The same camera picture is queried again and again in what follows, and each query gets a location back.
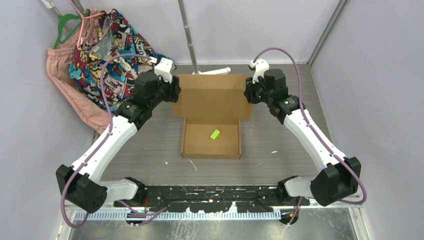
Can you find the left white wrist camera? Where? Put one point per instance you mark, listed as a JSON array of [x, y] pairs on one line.
[[164, 70]]

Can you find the aluminium frame rail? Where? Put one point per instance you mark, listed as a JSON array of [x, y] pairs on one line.
[[138, 204]]

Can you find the white stand with pole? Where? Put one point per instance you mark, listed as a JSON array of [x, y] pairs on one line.
[[190, 45]]

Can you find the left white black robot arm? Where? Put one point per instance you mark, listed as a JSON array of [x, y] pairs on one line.
[[102, 152]]

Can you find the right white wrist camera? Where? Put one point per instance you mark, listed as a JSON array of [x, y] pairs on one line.
[[259, 66]]

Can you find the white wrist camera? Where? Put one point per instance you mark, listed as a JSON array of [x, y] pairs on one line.
[[164, 70], [259, 66]]

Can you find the small green block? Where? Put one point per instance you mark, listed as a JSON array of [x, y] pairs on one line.
[[215, 134]]

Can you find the brown cardboard box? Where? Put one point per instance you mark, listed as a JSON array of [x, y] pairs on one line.
[[208, 103]]

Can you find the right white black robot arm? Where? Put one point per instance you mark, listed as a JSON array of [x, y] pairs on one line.
[[318, 145]]

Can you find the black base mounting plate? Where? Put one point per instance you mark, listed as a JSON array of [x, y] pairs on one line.
[[214, 202]]

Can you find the green clothes hanger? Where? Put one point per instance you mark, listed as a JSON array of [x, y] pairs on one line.
[[62, 25]]

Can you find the pink clothes hanger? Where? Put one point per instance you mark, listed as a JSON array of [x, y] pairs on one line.
[[88, 31]]

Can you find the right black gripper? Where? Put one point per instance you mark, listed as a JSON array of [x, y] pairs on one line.
[[250, 87]]

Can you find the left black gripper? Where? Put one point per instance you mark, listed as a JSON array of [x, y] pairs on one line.
[[173, 88]]

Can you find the pink shorts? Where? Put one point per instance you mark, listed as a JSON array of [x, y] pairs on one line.
[[57, 66]]

